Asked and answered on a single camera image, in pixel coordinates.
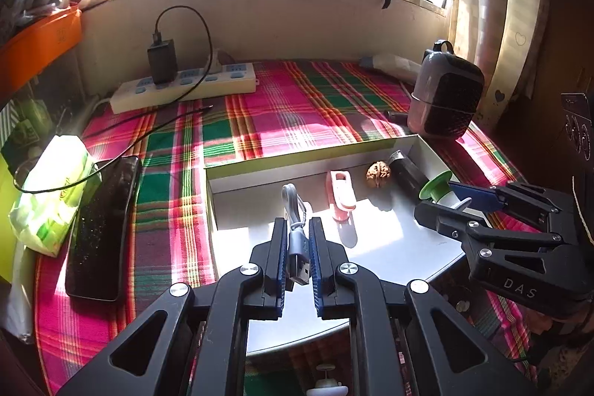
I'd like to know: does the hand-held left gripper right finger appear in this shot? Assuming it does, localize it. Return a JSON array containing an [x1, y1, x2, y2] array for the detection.
[[310, 217, 539, 396]]

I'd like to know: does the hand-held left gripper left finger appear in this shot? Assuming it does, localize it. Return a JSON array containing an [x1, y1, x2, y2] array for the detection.
[[56, 217, 289, 396]]

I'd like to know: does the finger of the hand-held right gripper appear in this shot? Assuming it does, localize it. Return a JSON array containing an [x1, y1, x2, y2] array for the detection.
[[448, 180, 574, 230], [414, 201, 564, 255]]

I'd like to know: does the grey usb cable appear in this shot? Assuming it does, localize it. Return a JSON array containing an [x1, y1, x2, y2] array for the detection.
[[281, 183, 313, 288]]

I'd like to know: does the green white spool-shaped holder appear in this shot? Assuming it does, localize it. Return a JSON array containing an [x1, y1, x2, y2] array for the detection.
[[419, 171, 474, 213]]

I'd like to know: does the green cardboard box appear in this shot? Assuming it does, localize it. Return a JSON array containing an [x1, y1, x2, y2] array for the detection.
[[204, 134, 490, 357]]

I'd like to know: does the black rectangular electric device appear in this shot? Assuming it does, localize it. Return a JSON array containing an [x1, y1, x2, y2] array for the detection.
[[389, 150, 430, 206]]

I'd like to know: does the pink plastic clip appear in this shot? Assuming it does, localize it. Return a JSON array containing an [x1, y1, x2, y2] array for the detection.
[[326, 170, 357, 222]]

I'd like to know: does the wrinkled brown walnut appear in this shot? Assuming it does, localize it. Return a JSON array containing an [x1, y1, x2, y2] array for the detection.
[[366, 161, 393, 188]]

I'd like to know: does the person's right hand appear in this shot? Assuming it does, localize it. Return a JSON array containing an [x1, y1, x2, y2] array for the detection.
[[529, 311, 564, 338]]

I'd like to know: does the white black mini heater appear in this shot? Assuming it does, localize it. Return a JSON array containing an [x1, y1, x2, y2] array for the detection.
[[407, 40, 486, 140]]

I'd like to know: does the black device with round lenses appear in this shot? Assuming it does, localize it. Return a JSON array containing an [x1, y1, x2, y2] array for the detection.
[[559, 92, 594, 165]]

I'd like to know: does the plaid blanket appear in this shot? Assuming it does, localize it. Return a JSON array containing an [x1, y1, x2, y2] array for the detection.
[[32, 59, 539, 396]]

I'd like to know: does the grey white tube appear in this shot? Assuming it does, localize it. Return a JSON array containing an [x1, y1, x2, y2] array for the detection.
[[359, 55, 423, 81]]

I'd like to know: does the black phone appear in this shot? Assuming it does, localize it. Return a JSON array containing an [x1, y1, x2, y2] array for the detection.
[[65, 156, 142, 301]]

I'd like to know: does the heart print curtain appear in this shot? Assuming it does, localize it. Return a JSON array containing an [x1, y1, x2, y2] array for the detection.
[[448, 0, 558, 132]]

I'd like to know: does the white power plug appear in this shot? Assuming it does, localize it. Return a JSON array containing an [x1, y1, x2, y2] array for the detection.
[[206, 48, 233, 74]]

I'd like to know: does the white power strip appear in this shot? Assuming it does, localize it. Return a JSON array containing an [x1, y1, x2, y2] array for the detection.
[[110, 62, 257, 115]]

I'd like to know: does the black charger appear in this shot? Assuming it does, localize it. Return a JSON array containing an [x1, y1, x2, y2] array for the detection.
[[147, 32, 178, 85]]

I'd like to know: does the green white tissue pack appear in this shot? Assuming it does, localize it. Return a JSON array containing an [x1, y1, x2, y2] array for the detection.
[[9, 135, 103, 258]]

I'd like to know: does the white plastic bag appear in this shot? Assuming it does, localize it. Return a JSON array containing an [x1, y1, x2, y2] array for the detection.
[[0, 248, 38, 343]]

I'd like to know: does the yellow-green box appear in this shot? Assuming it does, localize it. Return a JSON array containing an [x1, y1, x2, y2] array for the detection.
[[0, 159, 17, 283]]

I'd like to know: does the clear glass tank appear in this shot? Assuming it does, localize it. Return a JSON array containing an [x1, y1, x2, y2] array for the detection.
[[0, 48, 100, 137]]

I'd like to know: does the green white striped box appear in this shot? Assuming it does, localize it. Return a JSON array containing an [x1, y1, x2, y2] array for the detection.
[[0, 99, 54, 165]]

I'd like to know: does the orange box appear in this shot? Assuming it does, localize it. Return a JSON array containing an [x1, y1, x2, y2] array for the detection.
[[0, 4, 83, 93]]

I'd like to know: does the black loose cable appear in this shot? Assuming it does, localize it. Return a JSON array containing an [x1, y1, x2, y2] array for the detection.
[[13, 104, 215, 193]]

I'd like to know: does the black charger cable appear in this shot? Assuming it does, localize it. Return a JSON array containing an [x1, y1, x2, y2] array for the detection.
[[154, 5, 212, 74]]

